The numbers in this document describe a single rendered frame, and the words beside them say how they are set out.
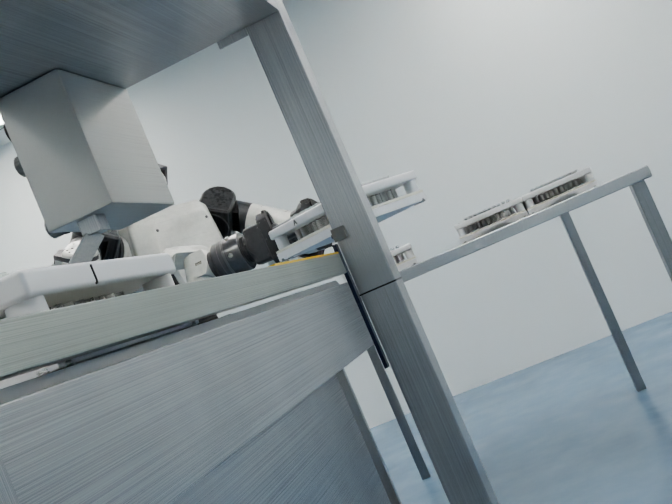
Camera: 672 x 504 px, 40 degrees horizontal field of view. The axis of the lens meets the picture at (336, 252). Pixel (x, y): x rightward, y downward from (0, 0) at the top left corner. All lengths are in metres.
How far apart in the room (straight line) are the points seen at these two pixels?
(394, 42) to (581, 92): 1.25
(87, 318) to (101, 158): 0.70
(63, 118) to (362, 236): 0.46
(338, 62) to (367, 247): 4.99
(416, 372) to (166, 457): 0.79
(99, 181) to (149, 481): 0.72
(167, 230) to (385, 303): 1.09
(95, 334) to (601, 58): 5.65
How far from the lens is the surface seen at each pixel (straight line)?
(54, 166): 1.33
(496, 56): 6.19
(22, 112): 1.36
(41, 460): 0.54
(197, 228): 2.45
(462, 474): 1.44
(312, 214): 1.91
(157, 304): 0.74
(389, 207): 1.93
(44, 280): 0.66
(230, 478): 0.85
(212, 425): 0.74
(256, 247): 2.05
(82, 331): 0.62
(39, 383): 0.60
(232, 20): 1.42
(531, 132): 6.12
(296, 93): 1.44
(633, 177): 2.81
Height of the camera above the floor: 0.88
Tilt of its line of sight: 3 degrees up
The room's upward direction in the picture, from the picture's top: 23 degrees counter-clockwise
